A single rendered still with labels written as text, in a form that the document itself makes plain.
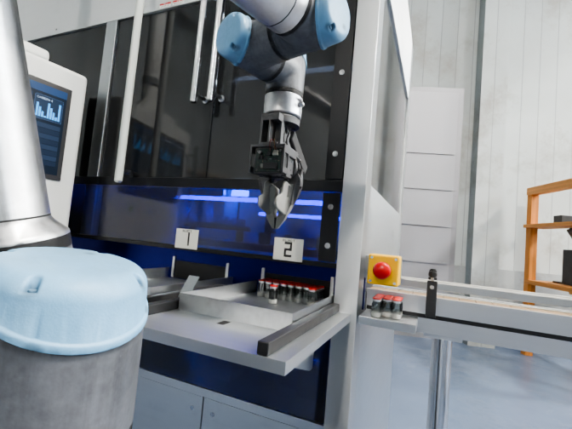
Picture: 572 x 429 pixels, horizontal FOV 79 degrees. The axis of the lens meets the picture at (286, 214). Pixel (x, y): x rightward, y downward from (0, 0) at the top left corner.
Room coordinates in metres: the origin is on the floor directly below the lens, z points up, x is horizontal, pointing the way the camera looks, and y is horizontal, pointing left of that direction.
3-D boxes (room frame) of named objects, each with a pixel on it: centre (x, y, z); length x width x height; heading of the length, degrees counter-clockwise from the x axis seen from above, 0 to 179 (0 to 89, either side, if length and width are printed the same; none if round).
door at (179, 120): (1.16, 0.47, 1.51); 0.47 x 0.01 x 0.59; 66
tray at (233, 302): (0.85, 0.02, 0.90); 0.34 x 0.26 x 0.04; 156
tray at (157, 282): (0.99, 0.33, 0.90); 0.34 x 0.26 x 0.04; 156
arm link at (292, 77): (0.66, 0.03, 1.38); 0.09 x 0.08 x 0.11; 140
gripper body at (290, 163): (0.66, 0.03, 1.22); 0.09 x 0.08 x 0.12; 156
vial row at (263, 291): (0.95, -0.02, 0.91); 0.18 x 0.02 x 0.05; 66
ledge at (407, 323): (0.89, -0.28, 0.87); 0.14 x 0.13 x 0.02; 156
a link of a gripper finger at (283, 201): (0.66, 0.01, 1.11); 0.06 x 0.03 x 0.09; 156
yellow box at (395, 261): (0.86, -0.25, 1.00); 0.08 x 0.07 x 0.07; 156
